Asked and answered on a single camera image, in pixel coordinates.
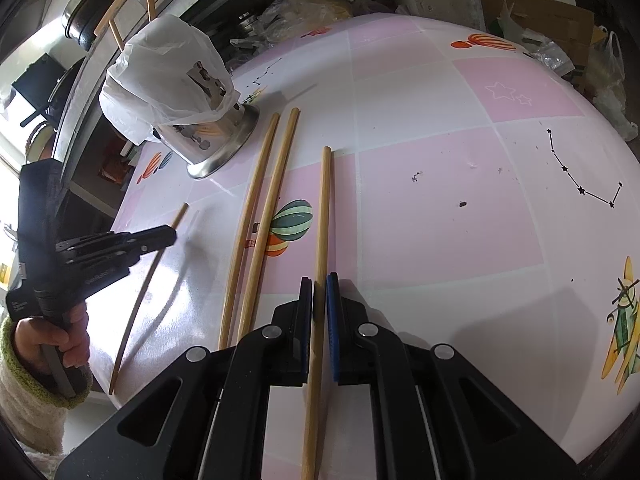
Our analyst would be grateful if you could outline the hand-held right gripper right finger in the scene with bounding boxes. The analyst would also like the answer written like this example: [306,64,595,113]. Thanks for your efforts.
[325,272,585,480]

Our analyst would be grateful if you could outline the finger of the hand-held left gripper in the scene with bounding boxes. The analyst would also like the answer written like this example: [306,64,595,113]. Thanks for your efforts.
[55,225,179,254]
[61,249,147,269]

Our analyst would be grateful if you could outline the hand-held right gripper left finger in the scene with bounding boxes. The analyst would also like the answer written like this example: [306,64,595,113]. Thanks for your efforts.
[54,275,314,480]

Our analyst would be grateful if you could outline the wooden chopstick pair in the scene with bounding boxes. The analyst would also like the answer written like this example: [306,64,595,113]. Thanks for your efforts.
[218,112,281,352]

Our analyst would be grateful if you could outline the steel utensil holder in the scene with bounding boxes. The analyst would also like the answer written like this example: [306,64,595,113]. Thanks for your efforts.
[152,60,260,181]

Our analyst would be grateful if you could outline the white plastic bag liner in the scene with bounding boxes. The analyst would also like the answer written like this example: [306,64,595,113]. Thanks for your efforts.
[99,14,240,143]

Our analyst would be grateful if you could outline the person's left forearm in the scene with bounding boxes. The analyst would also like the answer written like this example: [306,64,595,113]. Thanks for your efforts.
[0,316,95,461]

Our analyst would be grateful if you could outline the person's left hand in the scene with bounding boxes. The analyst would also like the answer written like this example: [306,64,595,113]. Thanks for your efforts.
[14,304,92,376]

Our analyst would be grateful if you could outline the red snack packets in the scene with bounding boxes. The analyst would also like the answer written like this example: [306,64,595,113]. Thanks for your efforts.
[97,152,136,183]

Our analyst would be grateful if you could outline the stacked green and orange basins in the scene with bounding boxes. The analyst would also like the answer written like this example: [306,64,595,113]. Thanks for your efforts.
[25,122,56,161]

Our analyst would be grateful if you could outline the tall black appliance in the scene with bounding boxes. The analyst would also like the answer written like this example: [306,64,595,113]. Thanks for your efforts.
[10,52,66,111]

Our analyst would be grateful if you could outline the large black cooking pot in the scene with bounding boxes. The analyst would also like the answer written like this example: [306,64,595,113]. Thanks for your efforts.
[61,0,137,51]

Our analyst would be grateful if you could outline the yellowish bag of food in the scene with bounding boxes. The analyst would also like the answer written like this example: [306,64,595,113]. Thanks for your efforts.
[260,0,381,36]

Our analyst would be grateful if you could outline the crumpled white plastic bag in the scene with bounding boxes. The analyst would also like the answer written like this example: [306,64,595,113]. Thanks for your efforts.
[595,85,640,141]

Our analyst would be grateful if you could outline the white plastic shopping bag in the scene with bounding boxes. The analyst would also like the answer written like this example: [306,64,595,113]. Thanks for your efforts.
[585,30,628,111]

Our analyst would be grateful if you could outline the cardboard box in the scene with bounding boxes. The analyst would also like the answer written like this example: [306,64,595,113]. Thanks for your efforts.
[475,0,608,68]

